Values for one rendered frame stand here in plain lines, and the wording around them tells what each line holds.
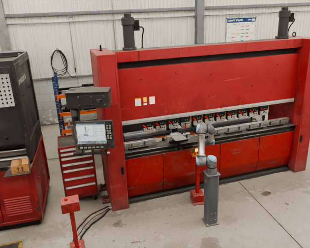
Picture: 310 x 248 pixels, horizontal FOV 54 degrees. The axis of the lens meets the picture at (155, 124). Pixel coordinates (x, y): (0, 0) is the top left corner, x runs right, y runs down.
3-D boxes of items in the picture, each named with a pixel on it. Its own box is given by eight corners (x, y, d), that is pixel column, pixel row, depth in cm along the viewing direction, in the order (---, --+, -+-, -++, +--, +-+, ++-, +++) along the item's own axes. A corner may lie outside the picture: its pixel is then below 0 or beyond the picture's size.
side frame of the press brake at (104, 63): (112, 211, 455) (96, 55, 377) (104, 183, 532) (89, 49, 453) (129, 208, 461) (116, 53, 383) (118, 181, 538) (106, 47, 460)
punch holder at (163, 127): (156, 131, 457) (156, 120, 452) (155, 129, 465) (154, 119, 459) (166, 129, 461) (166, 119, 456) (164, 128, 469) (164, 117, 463)
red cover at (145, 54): (114, 63, 405) (113, 52, 401) (113, 62, 414) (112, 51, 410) (301, 47, 485) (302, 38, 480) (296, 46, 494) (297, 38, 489)
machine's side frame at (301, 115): (294, 172, 541) (311, 39, 463) (264, 153, 618) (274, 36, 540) (305, 170, 548) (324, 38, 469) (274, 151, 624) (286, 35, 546)
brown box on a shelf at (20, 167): (3, 177, 365) (1, 168, 361) (8, 168, 389) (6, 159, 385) (29, 173, 371) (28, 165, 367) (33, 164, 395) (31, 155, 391)
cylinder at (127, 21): (124, 50, 410) (121, 14, 394) (120, 49, 433) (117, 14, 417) (147, 49, 419) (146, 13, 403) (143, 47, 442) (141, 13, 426)
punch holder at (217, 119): (216, 122, 484) (217, 112, 478) (214, 120, 492) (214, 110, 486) (225, 120, 488) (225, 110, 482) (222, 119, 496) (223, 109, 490)
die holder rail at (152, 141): (125, 149, 453) (124, 143, 450) (124, 147, 458) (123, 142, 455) (157, 144, 466) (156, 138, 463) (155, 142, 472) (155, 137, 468)
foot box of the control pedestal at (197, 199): (193, 205, 462) (193, 199, 458) (189, 196, 485) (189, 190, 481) (206, 203, 464) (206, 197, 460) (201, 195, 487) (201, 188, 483)
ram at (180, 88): (119, 125, 438) (114, 70, 410) (118, 124, 445) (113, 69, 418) (294, 101, 517) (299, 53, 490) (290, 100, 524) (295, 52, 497)
